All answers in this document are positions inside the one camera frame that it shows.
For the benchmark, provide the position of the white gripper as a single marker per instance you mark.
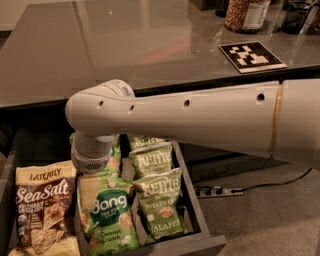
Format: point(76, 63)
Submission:
point(90, 162)

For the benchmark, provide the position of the brown Late July chip bag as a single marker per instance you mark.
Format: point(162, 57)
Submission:
point(45, 204)

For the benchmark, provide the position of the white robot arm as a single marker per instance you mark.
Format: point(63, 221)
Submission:
point(269, 119)

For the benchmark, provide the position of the middle green Dang chip bag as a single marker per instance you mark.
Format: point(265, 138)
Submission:
point(113, 165)

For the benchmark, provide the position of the green dang chip bag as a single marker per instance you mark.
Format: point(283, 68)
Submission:
point(113, 165)
point(109, 227)

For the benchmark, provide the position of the front green Dang chip bag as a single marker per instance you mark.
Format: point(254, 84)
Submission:
point(109, 227)

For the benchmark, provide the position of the front Kettle jalapeno chip bag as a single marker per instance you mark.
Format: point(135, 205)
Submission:
point(157, 197)

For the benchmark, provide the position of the open grey top drawer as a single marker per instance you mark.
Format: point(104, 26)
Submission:
point(45, 147)

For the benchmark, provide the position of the lower right grey drawer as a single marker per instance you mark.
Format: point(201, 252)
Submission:
point(225, 165)

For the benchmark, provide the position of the grey power strip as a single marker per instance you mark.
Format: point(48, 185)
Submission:
point(217, 192)

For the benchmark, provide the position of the black white fiducial marker tile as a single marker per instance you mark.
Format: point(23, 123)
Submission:
point(249, 57)

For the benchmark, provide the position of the glass jar of grains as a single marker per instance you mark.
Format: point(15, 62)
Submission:
point(246, 16)

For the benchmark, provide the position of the dark mesh container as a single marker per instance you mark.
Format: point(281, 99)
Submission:
point(296, 15)

